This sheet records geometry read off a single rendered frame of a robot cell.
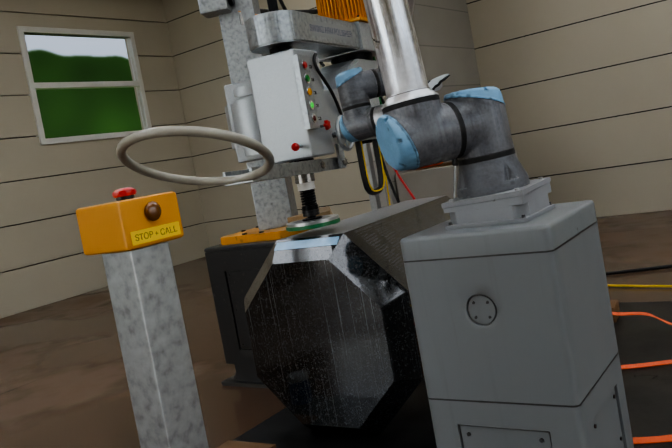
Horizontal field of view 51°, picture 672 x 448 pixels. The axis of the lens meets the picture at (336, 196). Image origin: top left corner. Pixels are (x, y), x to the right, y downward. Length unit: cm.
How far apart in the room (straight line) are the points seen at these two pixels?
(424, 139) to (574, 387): 68
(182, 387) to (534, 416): 91
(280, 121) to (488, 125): 112
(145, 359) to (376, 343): 149
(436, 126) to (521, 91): 617
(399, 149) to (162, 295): 77
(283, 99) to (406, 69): 103
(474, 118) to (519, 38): 614
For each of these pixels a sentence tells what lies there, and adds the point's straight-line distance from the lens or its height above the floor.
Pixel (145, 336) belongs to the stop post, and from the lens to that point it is 120.
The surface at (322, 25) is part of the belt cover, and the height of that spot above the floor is 163.
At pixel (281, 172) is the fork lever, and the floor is 107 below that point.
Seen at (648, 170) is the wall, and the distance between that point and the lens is 764.
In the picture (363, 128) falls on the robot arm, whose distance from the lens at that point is 217.
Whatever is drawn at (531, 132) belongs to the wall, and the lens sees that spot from 791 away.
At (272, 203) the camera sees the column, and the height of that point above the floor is 91.
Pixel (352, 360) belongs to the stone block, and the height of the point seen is 34.
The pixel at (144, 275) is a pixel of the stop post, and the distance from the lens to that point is 119.
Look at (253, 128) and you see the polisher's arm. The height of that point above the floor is 131.
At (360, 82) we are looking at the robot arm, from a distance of 220.
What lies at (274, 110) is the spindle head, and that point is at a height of 131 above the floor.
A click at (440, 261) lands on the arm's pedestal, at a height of 78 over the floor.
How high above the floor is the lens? 108
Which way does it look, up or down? 3 degrees down
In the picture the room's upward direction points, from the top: 10 degrees counter-clockwise
